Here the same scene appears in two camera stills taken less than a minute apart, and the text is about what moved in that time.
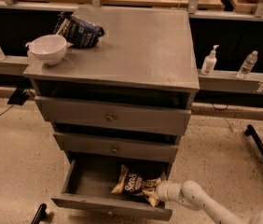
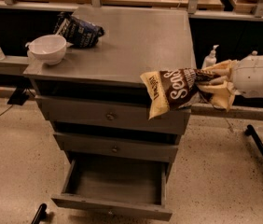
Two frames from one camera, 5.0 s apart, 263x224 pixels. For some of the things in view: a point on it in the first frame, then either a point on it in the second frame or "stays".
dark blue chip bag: x=76 y=32 stays
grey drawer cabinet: x=128 y=99 stays
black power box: x=19 y=96 stays
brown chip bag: x=134 y=183 to x=168 y=89
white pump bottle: x=210 y=62 stays
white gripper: x=163 y=190 to x=250 y=75
